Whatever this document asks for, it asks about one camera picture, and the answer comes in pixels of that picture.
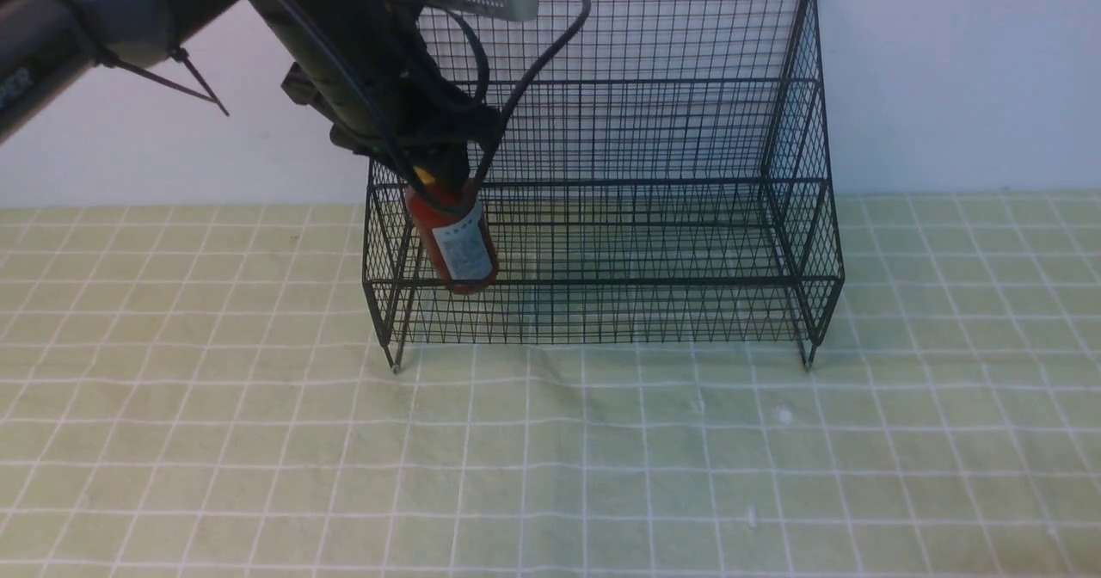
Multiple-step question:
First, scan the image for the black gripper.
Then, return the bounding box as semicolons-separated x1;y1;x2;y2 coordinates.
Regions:
249;0;504;218

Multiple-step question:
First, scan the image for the brown seasoning bottle yellow cap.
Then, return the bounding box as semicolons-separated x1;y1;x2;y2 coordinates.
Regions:
404;167;499;295

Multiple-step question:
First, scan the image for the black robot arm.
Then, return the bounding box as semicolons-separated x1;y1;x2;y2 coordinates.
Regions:
3;0;506;211

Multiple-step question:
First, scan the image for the green checkered tablecloth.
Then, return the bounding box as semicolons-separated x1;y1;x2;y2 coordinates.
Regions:
1;193;1100;577

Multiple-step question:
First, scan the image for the black camera cable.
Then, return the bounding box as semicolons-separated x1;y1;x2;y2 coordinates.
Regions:
464;0;593;192

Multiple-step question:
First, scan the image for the black wire mesh rack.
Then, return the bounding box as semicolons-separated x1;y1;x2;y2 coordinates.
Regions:
362;0;844;371

